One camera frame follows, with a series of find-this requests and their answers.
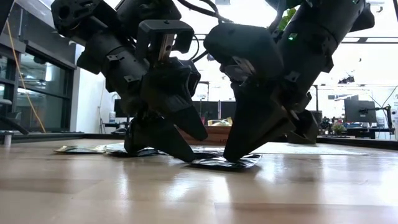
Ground silver cylindrical post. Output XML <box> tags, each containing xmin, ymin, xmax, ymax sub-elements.
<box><xmin>0</xmin><ymin>130</ymin><xmax>15</xmax><ymax>149</ymax></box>

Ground foil packets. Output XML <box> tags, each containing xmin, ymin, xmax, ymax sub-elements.
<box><xmin>104</xmin><ymin>142</ymin><xmax>160</xmax><ymax>158</ymax></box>

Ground yellow hanging cord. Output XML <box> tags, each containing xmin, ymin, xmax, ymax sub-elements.
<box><xmin>5</xmin><ymin>21</ymin><xmax>47</xmax><ymax>134</ymax></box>

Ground small background plant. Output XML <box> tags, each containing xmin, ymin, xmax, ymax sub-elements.
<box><xmin>330</xmin><ymin>123</ymin><xmax>348</xmax><ymax>137</ymax></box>

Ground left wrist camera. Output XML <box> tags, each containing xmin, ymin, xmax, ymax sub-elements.
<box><xmin>135</xmin><ymin>19</ymin><xmax>195</xmax><ymax>63</ymax></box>

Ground black computer monitor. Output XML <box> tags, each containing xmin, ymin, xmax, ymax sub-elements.
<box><xmin>113</xmin><ymin>98</ymin><xmax>131</xmax><ymax>118</ymax></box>
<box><xmin>343</xmin><ymin>98</ymin><xmax>377</xmax><ymax>124</ymax></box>

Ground wooden three-compartment tray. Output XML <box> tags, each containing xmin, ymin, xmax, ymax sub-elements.
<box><xmin>178</xmin><ymin>117</ymin><xmax>233</xmax><ymax>146</ymax></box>

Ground green potted plant black pot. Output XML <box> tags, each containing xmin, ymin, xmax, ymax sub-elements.
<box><xmin>267</xmin><ymin>0</ymin><xmax>323</xmax><ymax>146</ymax></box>

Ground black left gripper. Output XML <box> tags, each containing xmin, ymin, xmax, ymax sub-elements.
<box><xmin>76</xmin><ymin>29</ymin><xmax>209</xmax><ymax>163</ymax></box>

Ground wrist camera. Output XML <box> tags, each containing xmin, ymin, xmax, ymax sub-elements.
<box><xmin>135</xmin><ymin>19</ymin><xmax>195</xmax><ymax>63</ymax></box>
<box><xmin>203</xmin><ymin>22</ymin><xmax>284</xmax><ymax>82</ymax></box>

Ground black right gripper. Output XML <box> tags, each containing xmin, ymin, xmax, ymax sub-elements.
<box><xmin>222</xmin><ymin>18</ymin><xmax>340</xmax><ymax>163</ymax></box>

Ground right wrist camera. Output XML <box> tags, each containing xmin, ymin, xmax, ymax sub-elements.
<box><xmin>203</xmin><ymin>22</ymin><xmax>284</xmax><ymax>82</ymax></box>

